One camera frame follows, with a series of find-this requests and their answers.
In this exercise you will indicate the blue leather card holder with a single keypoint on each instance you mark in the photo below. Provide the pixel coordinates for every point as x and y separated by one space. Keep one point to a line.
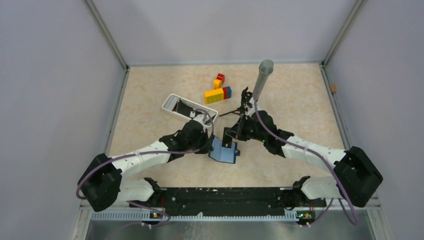
224 151

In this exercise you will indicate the small red toy block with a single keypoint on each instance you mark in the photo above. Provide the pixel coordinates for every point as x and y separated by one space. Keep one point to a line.
221 78

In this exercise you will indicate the grey microphone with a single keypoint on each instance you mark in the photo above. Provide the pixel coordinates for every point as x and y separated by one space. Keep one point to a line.
265 69

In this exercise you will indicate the yellow toy block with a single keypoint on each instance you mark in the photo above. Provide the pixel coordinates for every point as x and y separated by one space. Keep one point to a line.
213 96

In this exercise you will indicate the red blue toy block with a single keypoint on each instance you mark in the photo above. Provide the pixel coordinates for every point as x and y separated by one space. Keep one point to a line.
227 92

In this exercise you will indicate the black card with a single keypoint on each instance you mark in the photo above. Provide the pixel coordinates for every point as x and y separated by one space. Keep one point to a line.
227 138
184 109

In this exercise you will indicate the small orange toy block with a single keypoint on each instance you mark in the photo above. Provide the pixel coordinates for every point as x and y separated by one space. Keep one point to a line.
217 83

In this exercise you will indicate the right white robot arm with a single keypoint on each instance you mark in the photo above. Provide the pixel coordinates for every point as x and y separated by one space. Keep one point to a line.
352 175

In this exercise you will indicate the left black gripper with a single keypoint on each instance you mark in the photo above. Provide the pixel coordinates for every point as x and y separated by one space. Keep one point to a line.
204 135

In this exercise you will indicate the small brown wall object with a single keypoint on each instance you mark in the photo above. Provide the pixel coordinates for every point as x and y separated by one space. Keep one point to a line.
332 88

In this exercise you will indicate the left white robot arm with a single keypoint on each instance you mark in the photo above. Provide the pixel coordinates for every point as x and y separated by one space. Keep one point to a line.
104 181

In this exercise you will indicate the white rectangular tray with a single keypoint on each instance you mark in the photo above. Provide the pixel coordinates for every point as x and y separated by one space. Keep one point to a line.
171 100

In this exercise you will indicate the black mini tripod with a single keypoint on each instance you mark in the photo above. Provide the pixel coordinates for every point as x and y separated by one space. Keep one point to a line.
245 103

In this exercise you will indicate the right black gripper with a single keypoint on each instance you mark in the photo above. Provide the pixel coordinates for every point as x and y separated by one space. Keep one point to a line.
237 132

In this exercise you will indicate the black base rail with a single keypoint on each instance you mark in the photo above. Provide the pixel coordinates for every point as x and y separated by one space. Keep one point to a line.
229 201

